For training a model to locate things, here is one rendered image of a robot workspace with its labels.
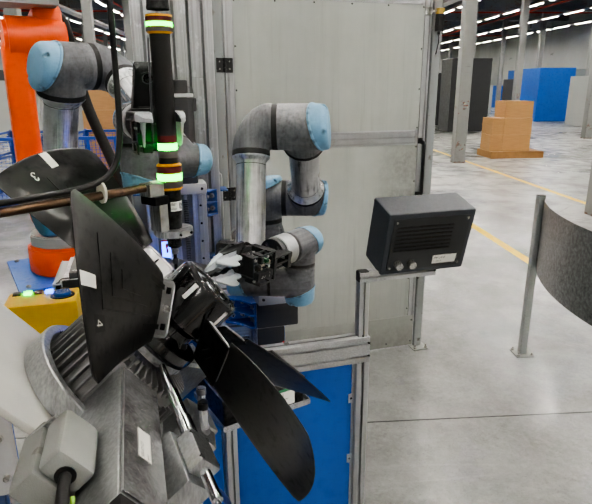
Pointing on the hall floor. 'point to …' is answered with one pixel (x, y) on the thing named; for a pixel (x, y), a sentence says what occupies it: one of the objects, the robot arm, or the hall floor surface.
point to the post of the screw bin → (231, 466)
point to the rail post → (359, 432)
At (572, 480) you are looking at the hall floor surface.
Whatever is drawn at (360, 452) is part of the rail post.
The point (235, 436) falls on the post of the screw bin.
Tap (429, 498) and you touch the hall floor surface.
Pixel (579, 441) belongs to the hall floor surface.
